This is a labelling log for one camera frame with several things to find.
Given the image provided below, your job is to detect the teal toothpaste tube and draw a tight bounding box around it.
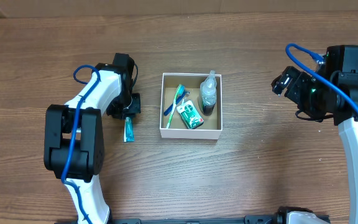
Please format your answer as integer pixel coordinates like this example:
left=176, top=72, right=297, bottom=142
left=124, top=117, right=135, bottom=142

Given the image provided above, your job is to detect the blue disposable razor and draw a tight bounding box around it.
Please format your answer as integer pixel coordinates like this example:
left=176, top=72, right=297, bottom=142
left=163, top=90, right=190, bottom=116

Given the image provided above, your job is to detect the green white toothbrush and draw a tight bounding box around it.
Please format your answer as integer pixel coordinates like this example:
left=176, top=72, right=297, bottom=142
left=166, top=84, right=185, bottom=129

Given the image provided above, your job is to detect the green white soap packet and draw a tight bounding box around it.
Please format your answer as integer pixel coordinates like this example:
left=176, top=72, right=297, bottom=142
left=177, top=100, right=204, bottom=129

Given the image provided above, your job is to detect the clear dark spray bottle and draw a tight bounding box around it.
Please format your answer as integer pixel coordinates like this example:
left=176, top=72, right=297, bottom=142
left=198, top=70, right=217, bottom=116

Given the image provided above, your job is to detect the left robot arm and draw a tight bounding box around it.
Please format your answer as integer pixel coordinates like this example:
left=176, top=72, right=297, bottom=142
left=44, top=60, right=140, bottom=224

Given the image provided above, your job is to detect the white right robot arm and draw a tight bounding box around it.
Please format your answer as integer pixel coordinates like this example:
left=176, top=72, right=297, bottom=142
left=272, top=66, right=358, bottom=223

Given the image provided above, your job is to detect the white cardboard box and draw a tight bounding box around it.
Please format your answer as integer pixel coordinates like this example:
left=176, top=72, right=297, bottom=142
left=159, top=73, right=223, bottom=140

